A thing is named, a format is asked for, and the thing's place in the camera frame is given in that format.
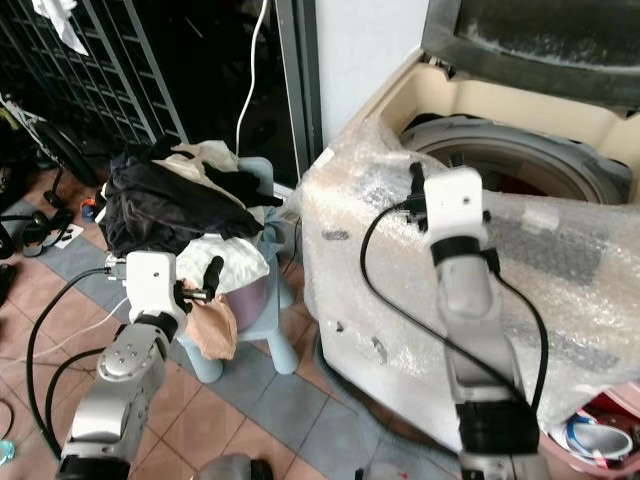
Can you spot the pink plastic basin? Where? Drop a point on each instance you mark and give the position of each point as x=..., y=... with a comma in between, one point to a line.
x=595, y=415

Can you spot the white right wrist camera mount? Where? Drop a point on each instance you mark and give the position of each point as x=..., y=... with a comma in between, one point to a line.
x=453, y=205

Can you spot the peach cloth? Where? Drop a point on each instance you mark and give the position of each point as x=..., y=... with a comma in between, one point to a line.
x=215, y=332

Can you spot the dark washing machine lid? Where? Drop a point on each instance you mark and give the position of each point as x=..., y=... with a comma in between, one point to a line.
x=540, y=35

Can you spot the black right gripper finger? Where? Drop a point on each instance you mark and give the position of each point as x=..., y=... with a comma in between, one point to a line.
x=416, y=178

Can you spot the clear plastic bottle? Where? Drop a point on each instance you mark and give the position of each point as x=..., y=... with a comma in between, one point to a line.
x=6, y=452

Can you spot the grey door frame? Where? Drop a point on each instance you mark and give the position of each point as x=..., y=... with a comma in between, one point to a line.
x=300, y=85

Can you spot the dark metal window grille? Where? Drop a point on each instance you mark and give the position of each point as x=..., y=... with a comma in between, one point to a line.
x=110, y=70

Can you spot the white garment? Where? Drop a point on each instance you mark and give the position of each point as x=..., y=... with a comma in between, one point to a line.
x=240, y=260

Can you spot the white hanging cloth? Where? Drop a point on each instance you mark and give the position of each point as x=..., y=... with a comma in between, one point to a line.
x=60, y=20

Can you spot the grey left robot leg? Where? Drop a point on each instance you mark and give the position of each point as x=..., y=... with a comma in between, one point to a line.
x=232, y=468

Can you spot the beige garment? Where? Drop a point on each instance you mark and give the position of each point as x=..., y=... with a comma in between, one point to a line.
x=212, y=156

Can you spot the clear bubble wrap sheet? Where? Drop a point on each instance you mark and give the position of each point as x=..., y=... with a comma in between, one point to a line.
x=345, y=290

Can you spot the beige top-load washing machine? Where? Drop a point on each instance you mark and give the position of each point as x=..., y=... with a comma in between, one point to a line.
x=480, y=95

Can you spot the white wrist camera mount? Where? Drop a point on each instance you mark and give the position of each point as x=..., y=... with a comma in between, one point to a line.
x=453, y=205
x=155, y=280

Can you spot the black sandal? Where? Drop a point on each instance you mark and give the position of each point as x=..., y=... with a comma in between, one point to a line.
x=42, y=232

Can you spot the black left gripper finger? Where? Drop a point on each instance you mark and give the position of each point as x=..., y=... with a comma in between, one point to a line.
x=214, y=273

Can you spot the light blue plastic stool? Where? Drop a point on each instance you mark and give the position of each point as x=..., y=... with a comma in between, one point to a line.
x=268, y=338

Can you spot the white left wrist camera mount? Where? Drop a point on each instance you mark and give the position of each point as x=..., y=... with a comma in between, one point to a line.
x=155, y=280

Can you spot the black garment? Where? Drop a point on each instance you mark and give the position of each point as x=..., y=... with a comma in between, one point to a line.
x=160, y=205

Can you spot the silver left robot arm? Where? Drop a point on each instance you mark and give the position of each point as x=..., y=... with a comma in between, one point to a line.
x=120, y=390

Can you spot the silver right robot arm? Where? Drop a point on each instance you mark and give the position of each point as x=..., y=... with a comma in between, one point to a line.
x=485, y=330

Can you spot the pink laundry basket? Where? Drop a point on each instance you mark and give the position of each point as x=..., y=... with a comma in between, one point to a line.
x=252, y=300

